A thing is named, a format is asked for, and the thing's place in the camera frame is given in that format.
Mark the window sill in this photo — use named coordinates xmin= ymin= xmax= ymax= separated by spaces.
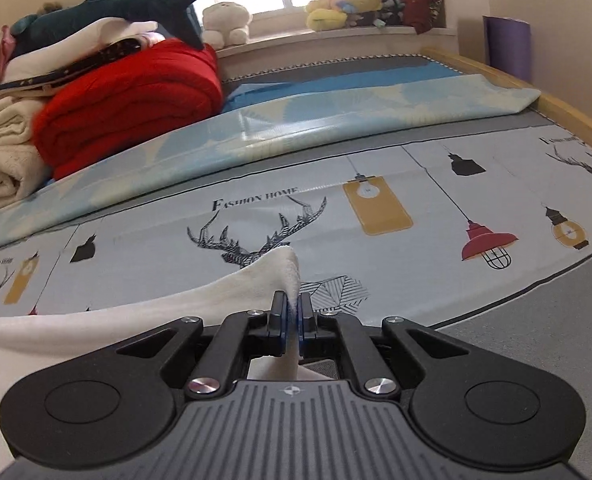
xmin=215 ymin=24 xmax=460 ymax=59

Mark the white towel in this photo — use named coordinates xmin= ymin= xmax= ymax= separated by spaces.
xmin=0 ymin=247 xmax=345 ymax=480

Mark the blue patterned mat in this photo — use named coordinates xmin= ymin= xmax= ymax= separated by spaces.
xmin=0 ymin=62 xmax=543 ymax=257

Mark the wooden bed frame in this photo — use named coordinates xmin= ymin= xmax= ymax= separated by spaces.
xmin=420 ymin=46 xmax=592 ymax=170

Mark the teal shark plush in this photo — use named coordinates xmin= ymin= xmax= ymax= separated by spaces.
xmin=10 ymin=0 xmax=219 ymax=57

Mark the cream folded cloth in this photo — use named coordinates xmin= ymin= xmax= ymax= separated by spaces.
xmin=0 ymin=19 xmax=167 ymax=109

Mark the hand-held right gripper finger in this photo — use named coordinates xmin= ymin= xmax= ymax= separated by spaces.
xmin=298 ymin=292 xmax=470 ymax=401
xmin=117 ymin=290 xmax=293 ymax=401

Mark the red folded blanket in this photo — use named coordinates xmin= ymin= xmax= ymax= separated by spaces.
xmin=32 ymin=39 xmax=225 ymax=182

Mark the yellow green plush toy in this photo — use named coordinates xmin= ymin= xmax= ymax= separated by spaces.
xmin=306 ymin=6 xmax=351 ymax=31

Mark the purple rolled mat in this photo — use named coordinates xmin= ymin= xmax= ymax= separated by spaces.
xmin=482 ymin=14 xmax=533 ymax=84

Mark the white plush bear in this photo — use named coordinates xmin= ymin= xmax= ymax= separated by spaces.
xmin=201 ymin=2 xmax=253 ymax=47

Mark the dark starred cloth strip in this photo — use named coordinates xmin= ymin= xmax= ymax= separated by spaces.
xmin=0 ymin=39 xmax=144 ymax=99

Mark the black and white plush toy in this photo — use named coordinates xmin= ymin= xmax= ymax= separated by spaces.
xmin=375 ymin=0 xmax=407 ymax=29

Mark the beige folded blanket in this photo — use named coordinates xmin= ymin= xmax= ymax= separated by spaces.
xmin=0 ymin=94 xmax=52 ymax=219

